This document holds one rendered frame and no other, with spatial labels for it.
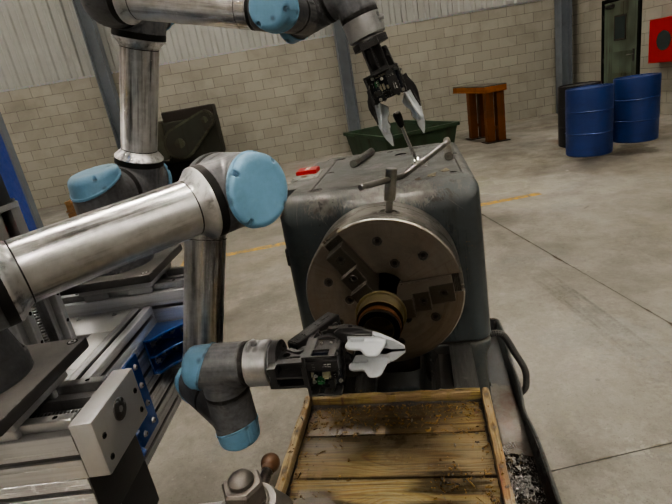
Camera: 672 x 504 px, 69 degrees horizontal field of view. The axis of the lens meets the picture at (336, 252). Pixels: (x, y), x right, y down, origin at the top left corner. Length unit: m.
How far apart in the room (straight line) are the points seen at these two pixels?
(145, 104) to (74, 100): 10.43
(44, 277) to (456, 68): 11.25
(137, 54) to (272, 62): 9.78
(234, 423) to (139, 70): 0.80
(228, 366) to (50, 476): 0.28
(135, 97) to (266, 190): 0.58
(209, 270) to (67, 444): 0.34
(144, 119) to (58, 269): 0.65
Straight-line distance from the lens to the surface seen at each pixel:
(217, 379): 0.83
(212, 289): 0.92
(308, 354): 0.75
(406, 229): 0.92
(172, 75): 11.16
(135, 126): 1.27
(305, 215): 1.11
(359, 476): 0.87
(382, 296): 0.87
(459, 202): 1.07
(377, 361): 0.80
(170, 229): 0.72
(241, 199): 0.73
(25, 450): 0.84
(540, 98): 12.52
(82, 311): 1.30
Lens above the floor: 1.49
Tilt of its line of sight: 19 degrees down
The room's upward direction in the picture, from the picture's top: 10 degrees counter-clockwise
